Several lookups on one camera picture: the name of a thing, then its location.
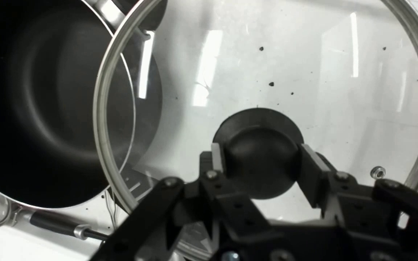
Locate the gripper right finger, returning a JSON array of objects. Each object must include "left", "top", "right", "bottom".
[{"left": 297, "top": 143, "right": 418, "bottom": 261}]

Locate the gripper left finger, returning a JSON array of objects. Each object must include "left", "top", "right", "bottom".
[{"left": 89, "top": 142, "right": 272, "bottom": 261}]

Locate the glass lid with black knob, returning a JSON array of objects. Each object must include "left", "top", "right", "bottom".
[{"left": 93, "top": 0, "right": 418, "bottom": 261}]

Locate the black non-stick pot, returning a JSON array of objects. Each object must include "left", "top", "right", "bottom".
[{"left": 0, "top": 0, "right": 168, "bottom": 211}]

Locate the metal utensil with black handle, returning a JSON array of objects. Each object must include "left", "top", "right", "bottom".
[{"left": 0, "top": 179, "right": 110, "bottom": 243}]

